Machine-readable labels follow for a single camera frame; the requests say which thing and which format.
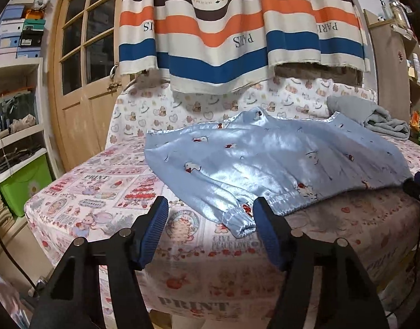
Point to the bed with printed sheet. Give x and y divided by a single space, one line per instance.
200 273

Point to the wooden side cabinet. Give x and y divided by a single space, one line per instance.
397 58

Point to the stack of shoe boxes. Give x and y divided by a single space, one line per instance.
22 26

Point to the light blue satin pants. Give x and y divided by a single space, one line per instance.
219 169

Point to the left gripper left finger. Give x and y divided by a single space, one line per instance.
71 298

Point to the striped hanging curtain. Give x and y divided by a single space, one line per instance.
220 46

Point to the wooden glass-pane door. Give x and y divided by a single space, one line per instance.
84 78

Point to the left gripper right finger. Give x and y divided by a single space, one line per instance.
348 297

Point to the white storage shelf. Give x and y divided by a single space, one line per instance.
24 122

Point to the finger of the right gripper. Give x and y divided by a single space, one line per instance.
412 186

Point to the green plastic storage bin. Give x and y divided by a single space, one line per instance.
22 181

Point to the folded grey garment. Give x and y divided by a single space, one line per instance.
369 115

